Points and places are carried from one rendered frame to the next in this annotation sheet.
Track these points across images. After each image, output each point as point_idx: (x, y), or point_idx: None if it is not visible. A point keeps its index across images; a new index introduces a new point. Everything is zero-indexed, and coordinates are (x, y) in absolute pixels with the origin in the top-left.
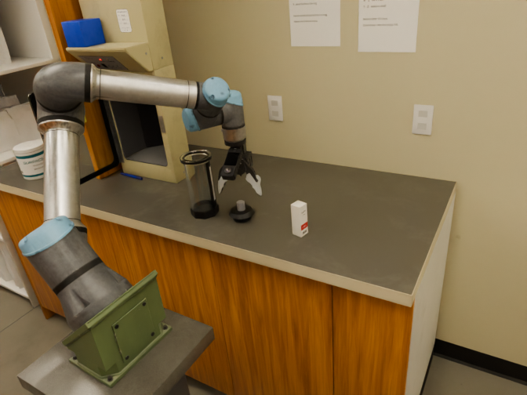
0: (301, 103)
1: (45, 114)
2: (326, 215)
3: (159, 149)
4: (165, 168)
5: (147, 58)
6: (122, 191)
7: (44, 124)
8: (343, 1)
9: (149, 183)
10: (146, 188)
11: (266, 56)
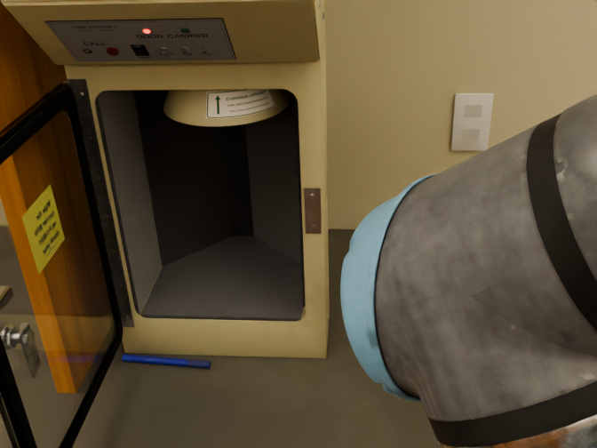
0: (542, 108)
1: (589, 374)
2: None
3: (207, 265)
4: (292, 326)
5: (319, 20)
6: (195, 425)
7: (590, 430)
8: None
9: (243, 373)
10: (257, 396)
11: (466, 1)
